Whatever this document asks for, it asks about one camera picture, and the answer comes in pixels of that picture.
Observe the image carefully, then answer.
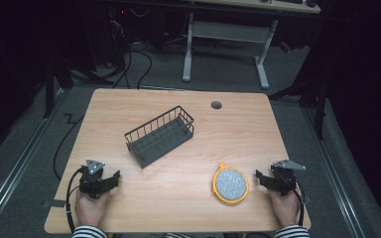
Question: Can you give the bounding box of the white-framed desk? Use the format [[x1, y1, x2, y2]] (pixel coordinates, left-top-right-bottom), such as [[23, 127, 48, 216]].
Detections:
[[182, 0, 321, 90]]

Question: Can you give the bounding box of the round yellow-rimmed speckled scrubber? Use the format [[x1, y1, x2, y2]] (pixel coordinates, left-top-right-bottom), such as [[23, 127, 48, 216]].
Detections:
[[211, 161, 250, 204]]

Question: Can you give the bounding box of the bundle of black cables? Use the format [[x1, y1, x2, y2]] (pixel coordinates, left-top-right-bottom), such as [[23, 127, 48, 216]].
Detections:
[[93, 9, 155, 90]]

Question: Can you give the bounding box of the dark grey wire basket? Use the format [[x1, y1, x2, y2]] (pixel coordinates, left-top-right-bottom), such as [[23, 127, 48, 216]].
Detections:
[[124, 105, 195, 170]]

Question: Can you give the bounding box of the right hand-held gripper cable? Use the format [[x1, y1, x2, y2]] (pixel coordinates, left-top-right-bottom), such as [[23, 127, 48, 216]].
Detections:
[[277, 167, 307, 228]]

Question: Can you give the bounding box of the black stand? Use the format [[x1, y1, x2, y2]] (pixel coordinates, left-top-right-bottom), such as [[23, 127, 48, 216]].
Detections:
[[42, 59, 75, 120], [267, 73, 329, 141]]

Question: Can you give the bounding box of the grey tape strip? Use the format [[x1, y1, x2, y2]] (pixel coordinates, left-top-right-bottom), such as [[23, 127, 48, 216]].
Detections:
[[42, 198, 67, 209]]

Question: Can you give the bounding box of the metal floor rail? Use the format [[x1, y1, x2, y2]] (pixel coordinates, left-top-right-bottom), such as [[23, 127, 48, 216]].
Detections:
[[0, 88, 67, 234], [301, 106, 367, 238]]

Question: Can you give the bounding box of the person's right hand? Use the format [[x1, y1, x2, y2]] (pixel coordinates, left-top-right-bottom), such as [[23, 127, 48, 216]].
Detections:
[[267, 187, 303, 230]]

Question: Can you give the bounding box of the hand-held gripper cable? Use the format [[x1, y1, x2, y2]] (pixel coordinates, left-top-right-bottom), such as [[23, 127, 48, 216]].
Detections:
[[64, 166, 85, 234], [277, 167, 307, 228]]

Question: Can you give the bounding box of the left hand-held gripper cable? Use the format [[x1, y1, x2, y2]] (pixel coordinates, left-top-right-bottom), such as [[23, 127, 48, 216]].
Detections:
[[64, 166, 85, 234]]

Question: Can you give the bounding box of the person's left hand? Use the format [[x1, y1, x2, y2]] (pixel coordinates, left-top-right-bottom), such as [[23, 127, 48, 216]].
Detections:
[[74, 189, 111, 229]]

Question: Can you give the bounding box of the black floor cable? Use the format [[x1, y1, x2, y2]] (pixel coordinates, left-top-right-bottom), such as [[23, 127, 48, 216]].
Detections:
[[52, 113, 85, 181]]

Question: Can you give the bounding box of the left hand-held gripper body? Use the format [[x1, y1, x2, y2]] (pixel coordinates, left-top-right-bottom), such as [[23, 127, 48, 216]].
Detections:
[[78, 159, 109, 199]]

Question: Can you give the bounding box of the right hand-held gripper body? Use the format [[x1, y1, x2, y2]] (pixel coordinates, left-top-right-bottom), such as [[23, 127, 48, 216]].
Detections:
[[267, 159, 308, 197]]

